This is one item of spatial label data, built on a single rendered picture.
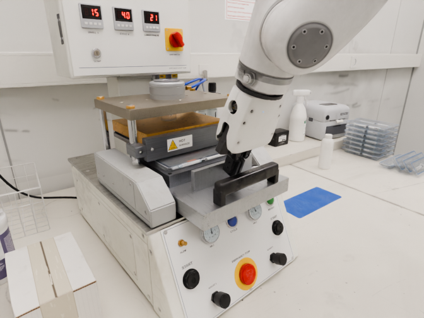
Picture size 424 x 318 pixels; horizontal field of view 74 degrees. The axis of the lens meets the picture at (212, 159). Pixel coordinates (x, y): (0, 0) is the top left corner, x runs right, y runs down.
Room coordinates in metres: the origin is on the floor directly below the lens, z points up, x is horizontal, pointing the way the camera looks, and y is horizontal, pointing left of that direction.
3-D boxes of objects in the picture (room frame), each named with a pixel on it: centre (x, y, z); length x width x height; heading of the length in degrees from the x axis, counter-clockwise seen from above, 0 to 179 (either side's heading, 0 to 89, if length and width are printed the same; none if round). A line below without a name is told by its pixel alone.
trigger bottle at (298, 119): (1.38, -0.43, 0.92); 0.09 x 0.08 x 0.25; 85
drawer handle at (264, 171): (0.45, -0.06, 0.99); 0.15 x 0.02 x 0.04; 130
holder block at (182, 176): (0.60, 0.05, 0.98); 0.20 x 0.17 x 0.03; 130
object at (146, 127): (0.65, 0.09, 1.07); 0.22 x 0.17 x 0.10; 130
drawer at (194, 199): (0.56, 0.02, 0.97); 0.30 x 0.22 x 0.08; 40
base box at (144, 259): (0.66, 0.08, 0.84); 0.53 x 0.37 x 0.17; 40
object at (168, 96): (0.69, 0.11, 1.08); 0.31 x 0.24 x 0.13; 130
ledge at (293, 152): (1.32, -0.32, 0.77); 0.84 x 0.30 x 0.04; 125
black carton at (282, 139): (1.31, -0.32, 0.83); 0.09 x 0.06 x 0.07; 125
